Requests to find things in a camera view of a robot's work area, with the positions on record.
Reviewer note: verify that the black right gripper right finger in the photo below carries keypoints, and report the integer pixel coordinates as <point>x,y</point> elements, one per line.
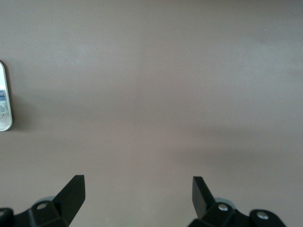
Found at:
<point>202,201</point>

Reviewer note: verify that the blue white milk carton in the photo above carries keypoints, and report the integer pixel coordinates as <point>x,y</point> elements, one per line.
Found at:
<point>2,97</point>

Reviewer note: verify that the cream tray with rabbit print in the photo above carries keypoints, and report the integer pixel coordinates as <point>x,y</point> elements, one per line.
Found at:
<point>2,125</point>

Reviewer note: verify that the brown table cover sheet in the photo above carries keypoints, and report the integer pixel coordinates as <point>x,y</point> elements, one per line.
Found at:
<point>151,82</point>

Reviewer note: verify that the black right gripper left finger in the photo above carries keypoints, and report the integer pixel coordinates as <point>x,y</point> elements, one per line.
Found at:
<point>71,198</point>

